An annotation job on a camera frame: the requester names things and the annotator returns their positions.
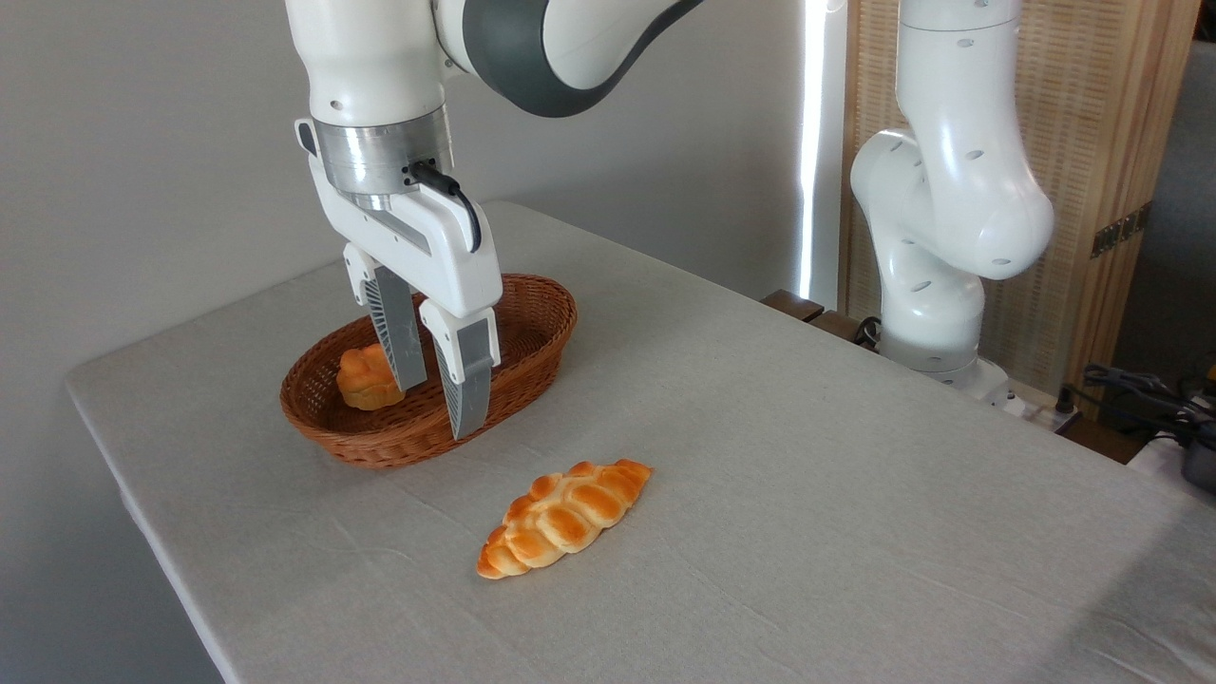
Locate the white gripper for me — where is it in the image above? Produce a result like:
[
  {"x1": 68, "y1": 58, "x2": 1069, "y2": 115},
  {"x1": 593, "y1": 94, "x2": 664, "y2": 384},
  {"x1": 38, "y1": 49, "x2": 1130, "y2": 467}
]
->
[{"x1": 306, "y1": 155, "x2": 504, "y2": 442}]

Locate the small round bread roll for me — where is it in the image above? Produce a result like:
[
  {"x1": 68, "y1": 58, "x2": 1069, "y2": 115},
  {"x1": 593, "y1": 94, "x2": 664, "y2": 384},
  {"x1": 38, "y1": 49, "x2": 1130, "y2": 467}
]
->
[{"x1": 336, "y1": 344, "x2": 407, "y2": 411}]

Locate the brown wicker basket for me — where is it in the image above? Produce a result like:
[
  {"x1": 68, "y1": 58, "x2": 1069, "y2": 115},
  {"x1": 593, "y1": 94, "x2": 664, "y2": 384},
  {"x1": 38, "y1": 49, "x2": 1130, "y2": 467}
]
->
[{"x1": 279, "y1": 274, "x2": 579, "y2": 470}]

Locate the long braided bread loaf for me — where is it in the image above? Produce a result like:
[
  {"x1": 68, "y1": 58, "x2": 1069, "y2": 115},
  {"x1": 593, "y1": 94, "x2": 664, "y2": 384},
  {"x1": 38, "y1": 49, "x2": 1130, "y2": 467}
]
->
[{"x1": 476, "y1": 459, "x2": 655, "y2": 580}]

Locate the dark brown wooden block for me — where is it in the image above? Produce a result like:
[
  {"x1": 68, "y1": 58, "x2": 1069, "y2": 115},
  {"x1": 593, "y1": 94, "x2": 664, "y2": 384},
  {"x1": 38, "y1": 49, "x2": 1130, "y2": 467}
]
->
[{"x1": 760, "y1": 290, "x2": 867, "y2": 349}]

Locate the grey tablecloth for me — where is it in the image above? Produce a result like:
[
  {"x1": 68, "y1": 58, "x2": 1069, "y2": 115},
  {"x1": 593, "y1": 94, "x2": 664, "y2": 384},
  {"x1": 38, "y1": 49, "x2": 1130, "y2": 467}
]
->
[{"x1": 65, "y1": 199, "x2": 1216, "y2": 684}]

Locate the white power strip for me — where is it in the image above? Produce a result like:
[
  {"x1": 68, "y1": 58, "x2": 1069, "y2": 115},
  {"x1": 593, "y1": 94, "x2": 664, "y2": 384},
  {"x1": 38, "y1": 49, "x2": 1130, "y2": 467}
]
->
[{"x1": 1007, "y1": 394, "x2": 1084, "y2": 434}]

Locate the black metal screen hinge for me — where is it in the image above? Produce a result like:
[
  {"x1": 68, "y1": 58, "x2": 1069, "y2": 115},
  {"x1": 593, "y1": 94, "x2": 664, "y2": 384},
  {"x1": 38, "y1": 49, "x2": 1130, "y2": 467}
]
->
[{"x1": 1091, "y1": 201, "x2": 1153, "y2": 259}]

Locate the wooden slatted screen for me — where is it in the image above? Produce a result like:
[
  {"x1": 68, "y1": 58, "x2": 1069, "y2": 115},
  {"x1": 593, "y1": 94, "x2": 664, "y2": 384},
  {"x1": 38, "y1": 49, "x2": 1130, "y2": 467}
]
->
[{"x1": 841, "y1": 0, "x2": 1203, "y2": 419}]

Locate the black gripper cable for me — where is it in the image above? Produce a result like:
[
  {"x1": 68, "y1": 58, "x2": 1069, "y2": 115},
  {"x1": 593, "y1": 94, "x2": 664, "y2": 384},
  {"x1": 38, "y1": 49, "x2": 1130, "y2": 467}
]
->
[{"x1": 404, "y1": 160, "x2": 483, "y2": 254}]

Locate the black cable bundle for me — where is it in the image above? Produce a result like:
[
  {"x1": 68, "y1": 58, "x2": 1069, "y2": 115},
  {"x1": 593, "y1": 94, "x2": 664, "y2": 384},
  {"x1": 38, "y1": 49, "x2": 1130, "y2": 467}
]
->
[{"x1": 1059, "y1": 364, "x2": 1216, "y2": 447}]

